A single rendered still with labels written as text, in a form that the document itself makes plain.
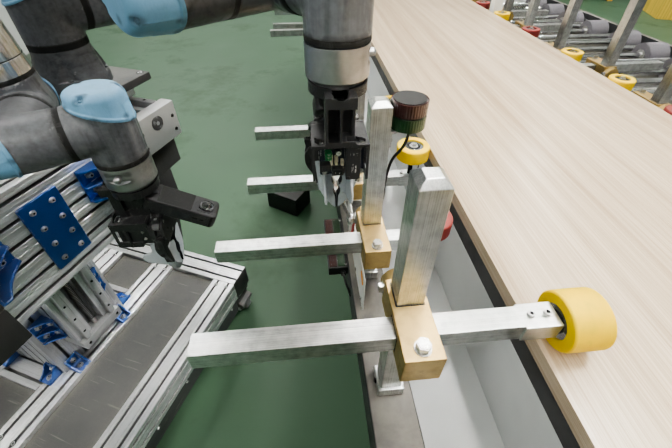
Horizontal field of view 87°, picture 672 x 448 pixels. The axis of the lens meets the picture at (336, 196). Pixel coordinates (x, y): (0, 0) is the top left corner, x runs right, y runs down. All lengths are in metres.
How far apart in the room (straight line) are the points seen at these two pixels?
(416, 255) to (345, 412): 1.09
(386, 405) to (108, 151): 0.59
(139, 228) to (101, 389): 0.85
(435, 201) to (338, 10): 0.21
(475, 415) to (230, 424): 0.90
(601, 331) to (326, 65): 0.45
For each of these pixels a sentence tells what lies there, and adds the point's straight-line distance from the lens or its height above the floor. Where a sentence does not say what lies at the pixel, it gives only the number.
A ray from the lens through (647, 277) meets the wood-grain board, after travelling 0.77.
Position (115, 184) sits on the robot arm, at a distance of 0.62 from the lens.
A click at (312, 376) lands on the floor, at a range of 1.49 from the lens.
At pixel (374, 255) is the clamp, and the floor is 0.86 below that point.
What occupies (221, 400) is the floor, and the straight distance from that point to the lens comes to 1.52.
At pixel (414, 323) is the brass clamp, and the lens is 0.47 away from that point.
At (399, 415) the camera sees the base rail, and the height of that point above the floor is 0.70.
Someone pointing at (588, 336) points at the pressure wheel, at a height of 0.96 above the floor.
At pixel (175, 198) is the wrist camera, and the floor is 0.99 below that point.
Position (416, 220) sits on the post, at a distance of 0.37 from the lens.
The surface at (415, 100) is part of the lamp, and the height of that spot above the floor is 1.13.
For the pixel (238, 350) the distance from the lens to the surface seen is 0.47.
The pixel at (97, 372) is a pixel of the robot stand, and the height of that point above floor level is 0.21.
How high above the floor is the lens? 1.37
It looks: 40 degrees down
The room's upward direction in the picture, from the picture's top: straight up
